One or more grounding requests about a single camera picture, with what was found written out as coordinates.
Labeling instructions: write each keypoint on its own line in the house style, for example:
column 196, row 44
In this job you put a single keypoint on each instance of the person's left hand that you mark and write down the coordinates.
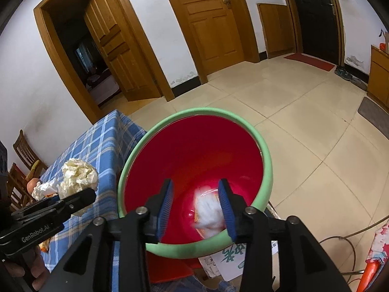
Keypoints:
column 38, row 264

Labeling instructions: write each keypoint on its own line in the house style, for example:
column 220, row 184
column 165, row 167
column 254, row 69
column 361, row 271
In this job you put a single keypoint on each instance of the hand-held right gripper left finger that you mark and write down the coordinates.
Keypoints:
column 165, row 210

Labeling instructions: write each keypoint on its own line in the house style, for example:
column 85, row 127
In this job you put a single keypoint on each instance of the cream paper ball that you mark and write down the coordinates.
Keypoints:
column 79, row 173

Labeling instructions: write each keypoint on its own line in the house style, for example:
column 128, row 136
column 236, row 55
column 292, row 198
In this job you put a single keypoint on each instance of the orange snack wrapper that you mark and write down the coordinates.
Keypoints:
column 45, row 245

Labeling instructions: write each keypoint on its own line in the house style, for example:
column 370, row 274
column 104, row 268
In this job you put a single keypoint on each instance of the closed wooden door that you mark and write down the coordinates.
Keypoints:
column 206, row 21

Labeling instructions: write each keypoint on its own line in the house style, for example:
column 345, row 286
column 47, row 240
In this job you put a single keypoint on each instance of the floral cloth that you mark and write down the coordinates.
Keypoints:
column 380, row 243

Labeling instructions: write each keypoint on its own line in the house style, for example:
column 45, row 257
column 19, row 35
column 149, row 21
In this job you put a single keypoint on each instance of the red bucket with green rim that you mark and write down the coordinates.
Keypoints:
column 197, row 146

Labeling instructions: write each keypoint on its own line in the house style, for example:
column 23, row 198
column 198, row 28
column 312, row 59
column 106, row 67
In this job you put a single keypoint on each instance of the wooden chair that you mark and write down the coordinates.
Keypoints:
column 15, row 185
column 25, row 152

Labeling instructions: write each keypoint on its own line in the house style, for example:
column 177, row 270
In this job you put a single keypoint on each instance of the orange plastic object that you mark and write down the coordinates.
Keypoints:
column 367, row 276

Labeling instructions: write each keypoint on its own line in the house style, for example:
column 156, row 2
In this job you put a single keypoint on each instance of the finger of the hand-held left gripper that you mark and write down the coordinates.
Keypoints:
column 76, row 200

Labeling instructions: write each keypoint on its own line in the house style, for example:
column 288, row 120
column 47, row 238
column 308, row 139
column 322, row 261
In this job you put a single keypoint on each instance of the wooden cabinet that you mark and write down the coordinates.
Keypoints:
column 378, row 76

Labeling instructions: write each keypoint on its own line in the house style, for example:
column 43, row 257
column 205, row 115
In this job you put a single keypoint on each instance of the white plastic wrapper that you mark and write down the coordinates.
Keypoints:
column 206, row 213

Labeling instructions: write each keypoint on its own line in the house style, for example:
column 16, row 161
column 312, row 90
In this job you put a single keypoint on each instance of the grey floor mat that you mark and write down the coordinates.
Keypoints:
column 375, row 117

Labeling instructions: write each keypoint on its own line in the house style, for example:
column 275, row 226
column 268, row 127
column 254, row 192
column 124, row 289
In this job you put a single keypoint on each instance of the printed cardboard box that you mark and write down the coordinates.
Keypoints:
column 225, row 258

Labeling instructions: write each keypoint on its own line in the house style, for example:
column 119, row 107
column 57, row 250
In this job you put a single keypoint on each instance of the open wooden door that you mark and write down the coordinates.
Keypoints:
column 121, row 45

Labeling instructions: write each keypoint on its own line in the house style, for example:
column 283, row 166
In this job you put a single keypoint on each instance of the black entrance door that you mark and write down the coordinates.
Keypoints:
column 313, row 15

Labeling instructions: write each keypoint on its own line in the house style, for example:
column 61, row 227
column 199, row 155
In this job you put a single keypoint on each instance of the silver snack wrapper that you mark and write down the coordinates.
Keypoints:
column 45, row 188

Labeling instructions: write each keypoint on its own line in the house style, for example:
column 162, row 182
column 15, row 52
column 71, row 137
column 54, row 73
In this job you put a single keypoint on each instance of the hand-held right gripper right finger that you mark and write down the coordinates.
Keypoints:
column 226, row 210

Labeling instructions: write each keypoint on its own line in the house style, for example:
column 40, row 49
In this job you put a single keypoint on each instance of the dark shoe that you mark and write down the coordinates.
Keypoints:
column 343, row 73
column 358, row 83

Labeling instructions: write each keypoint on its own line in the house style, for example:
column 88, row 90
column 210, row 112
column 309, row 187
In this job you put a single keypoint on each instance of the pink bed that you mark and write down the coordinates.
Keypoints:
column 103, row 86

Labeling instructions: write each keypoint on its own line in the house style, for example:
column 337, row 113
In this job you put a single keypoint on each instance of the wooden wall panel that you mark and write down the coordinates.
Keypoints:
column 276, row 29

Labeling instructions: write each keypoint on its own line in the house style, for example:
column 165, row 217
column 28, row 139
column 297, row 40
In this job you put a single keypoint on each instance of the red door mat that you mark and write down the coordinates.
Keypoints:
column 310, row 61

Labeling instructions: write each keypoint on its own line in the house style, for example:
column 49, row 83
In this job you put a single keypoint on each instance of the tan round object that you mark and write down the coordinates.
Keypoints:
column 32, row 185

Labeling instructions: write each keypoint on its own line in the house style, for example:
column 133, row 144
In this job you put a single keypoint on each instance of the blue plaid tablecloth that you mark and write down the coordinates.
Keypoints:
column 100, row 146

